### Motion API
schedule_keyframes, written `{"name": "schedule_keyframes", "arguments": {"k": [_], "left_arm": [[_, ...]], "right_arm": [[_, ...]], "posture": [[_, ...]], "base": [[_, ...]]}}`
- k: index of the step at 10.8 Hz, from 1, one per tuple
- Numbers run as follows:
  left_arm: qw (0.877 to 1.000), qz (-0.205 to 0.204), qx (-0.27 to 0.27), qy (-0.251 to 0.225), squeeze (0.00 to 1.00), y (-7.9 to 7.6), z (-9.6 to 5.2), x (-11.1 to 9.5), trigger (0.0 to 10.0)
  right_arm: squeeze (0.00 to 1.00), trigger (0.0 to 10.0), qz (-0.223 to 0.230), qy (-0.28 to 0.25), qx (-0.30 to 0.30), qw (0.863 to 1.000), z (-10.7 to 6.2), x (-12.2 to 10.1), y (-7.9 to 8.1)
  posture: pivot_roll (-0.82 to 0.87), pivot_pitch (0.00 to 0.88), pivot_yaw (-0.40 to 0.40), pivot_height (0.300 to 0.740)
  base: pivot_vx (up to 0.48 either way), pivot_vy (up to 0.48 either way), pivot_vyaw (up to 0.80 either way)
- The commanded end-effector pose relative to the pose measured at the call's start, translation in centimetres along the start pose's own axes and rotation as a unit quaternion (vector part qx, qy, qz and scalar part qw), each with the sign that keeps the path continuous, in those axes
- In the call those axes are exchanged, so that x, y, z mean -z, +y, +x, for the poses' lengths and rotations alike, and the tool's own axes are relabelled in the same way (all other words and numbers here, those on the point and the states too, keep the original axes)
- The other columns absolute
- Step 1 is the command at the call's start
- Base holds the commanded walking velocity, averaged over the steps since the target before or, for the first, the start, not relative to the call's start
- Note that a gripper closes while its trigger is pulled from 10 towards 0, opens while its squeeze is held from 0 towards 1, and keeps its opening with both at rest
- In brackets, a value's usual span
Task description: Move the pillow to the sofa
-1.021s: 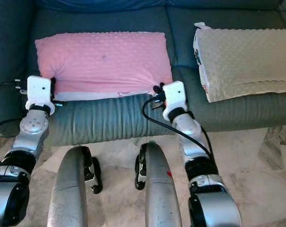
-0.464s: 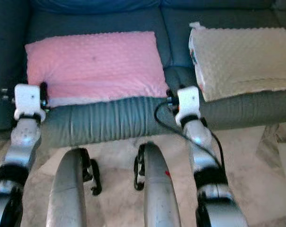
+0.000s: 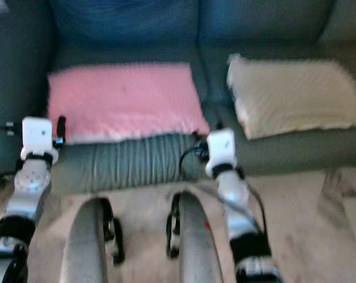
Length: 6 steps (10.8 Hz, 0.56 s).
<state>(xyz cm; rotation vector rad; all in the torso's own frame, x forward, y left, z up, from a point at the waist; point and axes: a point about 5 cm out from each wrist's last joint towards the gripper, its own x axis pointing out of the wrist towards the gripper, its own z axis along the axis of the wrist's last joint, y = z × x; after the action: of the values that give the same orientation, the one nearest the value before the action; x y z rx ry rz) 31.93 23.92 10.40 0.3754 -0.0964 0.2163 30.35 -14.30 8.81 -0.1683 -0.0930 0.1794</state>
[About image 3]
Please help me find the blue sofa back cushion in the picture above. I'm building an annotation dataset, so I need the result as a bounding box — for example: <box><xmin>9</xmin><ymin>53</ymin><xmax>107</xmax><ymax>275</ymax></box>
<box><xmin>199</xmin><ymin>0</ymin><xmax>338</xmax><ymax>45</ymax></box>
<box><xmin>48</xmin><ymin>0</ymin><xmax>202</xmax><ymax>51</ymax></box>

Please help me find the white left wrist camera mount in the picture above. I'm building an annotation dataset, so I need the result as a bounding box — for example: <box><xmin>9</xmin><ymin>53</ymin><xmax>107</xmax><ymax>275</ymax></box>
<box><xmin>20</xmin><ymin>116</ymin><xmax>56</xmax><ymax>163</ymax></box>

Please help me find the pink pillow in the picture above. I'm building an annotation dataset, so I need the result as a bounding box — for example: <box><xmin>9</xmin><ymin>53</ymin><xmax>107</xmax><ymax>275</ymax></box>
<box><xmin>47</xmin><ymin>62</ymin><xmax>211</xmax><ymax>145</ymax></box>

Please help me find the grey robot leg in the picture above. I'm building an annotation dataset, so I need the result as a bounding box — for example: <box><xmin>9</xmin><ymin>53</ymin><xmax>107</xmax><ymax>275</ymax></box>
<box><xmin>59</xmin><ymin>198</ymin><xmax>124</xmax><ymax>283</ymax></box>
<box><xmin>166</xmin><ymin>190</ymin><xmax>226</xmax><ymax>283</ymax></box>

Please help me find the beige pillow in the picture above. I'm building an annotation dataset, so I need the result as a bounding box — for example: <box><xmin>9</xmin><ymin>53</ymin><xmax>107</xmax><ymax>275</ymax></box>
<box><xmin>226</xmin><ymin>53</ymin><xmax>356</xmax><ymax>141</ymax></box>

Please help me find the grey right robot leg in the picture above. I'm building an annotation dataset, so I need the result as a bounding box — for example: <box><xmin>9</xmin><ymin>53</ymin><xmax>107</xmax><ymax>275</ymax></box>
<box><xmin>166</xmin><ymin>190</ymin><xmax>226</xmax><ymax>283</ymax></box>

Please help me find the grey-green sofa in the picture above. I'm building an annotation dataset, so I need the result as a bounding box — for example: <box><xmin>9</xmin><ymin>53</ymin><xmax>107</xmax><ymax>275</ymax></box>
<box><xmin>0</xmin><ymin>0</ymin><xmax>356</xmax><ymax>196</ymax></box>

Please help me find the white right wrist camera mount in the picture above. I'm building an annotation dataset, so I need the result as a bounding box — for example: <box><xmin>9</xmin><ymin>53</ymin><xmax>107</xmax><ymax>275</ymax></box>
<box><xmin>205</xmin><ymin>129</ymin><xmax>238</xmax><ymax>177</ymax></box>

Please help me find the grey left robot leg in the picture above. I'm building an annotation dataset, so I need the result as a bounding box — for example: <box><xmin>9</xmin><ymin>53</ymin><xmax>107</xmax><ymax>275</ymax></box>
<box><xmin>59</xmin><ymin>198</ymin><xmax>124</xmax><ymax>283</ymax></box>

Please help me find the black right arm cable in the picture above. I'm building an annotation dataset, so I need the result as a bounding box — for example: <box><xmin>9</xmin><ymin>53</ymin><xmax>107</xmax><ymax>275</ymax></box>
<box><xmin>179</xmin><ymin>133</ymin><xmax>268</xmax><ymax>236</ymax></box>

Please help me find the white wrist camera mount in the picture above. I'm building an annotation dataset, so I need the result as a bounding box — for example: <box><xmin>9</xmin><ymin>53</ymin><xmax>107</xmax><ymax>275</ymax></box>
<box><xmin>20</xmin><ymin>116</ymin><xmax>56</xmax><ymax>163</ymax></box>
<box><xmin>205</xmin><ymin>129</ymin><xmax>238</xmax><ymax>177</ymax></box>

